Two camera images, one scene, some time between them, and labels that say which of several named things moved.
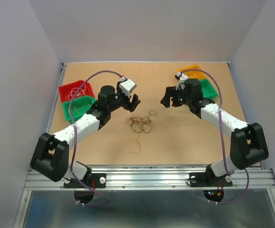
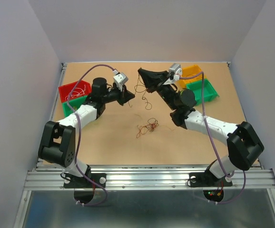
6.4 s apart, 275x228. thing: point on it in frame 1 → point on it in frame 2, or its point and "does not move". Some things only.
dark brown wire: x=140 y=124 → x=144 y=95
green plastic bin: x=208 y=90 does not move
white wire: x=75 y=91 does not move
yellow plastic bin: x=193 y=74 does not move
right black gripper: x=171 y=91 → x=152 y=79
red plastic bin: x=68 y=91 does not move
